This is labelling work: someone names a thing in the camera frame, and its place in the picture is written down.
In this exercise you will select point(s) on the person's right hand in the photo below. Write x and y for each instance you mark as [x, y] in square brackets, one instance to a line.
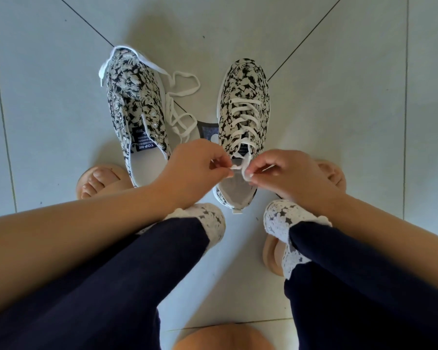
[295, 178]

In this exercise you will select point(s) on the person's left hand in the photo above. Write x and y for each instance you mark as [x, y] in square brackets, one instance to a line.
[193, 171]

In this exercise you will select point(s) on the bright white shoelace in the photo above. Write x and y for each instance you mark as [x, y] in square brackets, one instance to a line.
[184, 73]
[242, 102]

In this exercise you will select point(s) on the person's left forearm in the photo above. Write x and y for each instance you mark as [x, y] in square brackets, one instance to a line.
[65, 247]

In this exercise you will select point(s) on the person's right leg navy trousers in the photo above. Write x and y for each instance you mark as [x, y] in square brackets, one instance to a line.
[368, 298]

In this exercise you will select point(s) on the person's leg navy trousers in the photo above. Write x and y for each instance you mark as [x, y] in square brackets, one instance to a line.
[368, 298]
[95, 298]

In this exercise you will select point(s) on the person's left leg navy trousers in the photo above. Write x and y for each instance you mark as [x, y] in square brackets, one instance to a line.
[95, 298]

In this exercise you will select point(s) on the pink slipper with green charm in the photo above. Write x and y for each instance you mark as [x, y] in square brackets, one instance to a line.
[272, 255]

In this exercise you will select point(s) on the pink slipper with white charms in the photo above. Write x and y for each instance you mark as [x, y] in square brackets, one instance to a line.
[102, 180]

